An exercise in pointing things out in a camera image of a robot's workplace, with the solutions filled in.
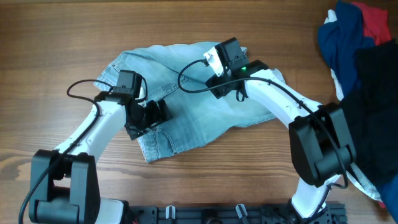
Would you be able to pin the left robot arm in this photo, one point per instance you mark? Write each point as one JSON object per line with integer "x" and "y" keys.
{"x": 64, "y": 182}

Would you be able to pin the red garment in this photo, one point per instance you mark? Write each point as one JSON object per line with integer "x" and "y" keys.
{"x": 375, "y": 23}

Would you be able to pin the black garment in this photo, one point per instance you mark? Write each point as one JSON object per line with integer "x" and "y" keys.
{"x": 371, "y": 112}

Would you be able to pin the light blue denim shorts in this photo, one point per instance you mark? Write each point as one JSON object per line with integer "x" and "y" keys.
{"x": 197, "y": 118}

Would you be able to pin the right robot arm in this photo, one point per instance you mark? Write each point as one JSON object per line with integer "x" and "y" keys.
{"x": 321, "y": 147}

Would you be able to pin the white garment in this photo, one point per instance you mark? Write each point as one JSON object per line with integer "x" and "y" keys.
{"x": 331, "y": 17}

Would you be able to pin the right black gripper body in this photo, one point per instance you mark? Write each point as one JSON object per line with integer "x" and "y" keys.
{"x": 216, "y": 81}

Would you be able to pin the navy blue garment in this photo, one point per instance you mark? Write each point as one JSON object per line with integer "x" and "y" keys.
{"x": 339, "y": 40}

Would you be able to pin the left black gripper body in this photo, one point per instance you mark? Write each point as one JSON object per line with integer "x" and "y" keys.
{"x": 147, "y": 116}

